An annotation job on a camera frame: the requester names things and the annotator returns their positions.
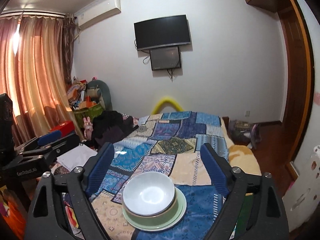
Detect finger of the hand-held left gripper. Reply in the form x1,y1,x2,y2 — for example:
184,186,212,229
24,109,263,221
15,130,62,153
20,133,80,160

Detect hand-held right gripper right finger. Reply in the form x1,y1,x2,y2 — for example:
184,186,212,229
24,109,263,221
200,142,290,240

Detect green bag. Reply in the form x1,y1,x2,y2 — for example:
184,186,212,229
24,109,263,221
74,104,104,128

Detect clutter pile of boxes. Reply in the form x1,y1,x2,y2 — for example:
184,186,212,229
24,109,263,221
67,76,100,110

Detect green plate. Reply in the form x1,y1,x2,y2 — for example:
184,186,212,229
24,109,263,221
122,185,187,231

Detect white papers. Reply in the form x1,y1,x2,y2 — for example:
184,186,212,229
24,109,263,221
56,145,97,172

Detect brown patterned curtain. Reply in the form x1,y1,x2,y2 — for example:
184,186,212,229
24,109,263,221
62,12,77,85

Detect red yellow printed cloth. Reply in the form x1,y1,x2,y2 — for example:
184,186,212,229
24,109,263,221
64,200,82,232

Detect small black monitor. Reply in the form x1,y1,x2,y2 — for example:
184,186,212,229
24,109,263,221
149,46,182,71

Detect grey bag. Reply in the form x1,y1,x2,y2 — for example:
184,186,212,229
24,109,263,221
229,120,262,150

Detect yellow foam tube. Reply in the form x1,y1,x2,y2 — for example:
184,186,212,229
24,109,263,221
152,96,183,115

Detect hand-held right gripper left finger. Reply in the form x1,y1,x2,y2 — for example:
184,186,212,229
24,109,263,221
26,142,115,240

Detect large black television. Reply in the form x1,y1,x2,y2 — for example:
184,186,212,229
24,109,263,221
134,14,192,51

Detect white air conditioner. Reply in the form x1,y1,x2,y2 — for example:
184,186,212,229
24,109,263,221
76,0,122,29

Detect pink rabbit toy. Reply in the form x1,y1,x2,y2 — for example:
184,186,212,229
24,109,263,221
84,117,93,139

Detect yellow plush blanket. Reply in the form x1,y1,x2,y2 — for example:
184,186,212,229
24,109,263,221
220,116,262,178

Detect red box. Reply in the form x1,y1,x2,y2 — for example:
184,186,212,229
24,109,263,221
49,121,75,133

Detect green bowl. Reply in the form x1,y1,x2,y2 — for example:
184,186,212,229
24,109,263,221
124,187,179,225

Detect white bowl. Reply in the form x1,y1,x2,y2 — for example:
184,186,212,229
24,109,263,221
122,172,175,217

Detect grey cushion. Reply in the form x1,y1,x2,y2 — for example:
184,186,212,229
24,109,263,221
86,80,110,113

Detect orange curtain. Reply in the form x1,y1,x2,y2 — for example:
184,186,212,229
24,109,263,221
0,11,69,140

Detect blue patchwork blanket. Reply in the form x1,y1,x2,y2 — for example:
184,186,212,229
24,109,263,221
62,110,240,240

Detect wooden door frame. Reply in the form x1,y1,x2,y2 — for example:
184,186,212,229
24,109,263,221
277,0,314,178

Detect dark clothes pile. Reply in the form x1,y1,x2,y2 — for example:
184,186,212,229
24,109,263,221
91,110,139,149

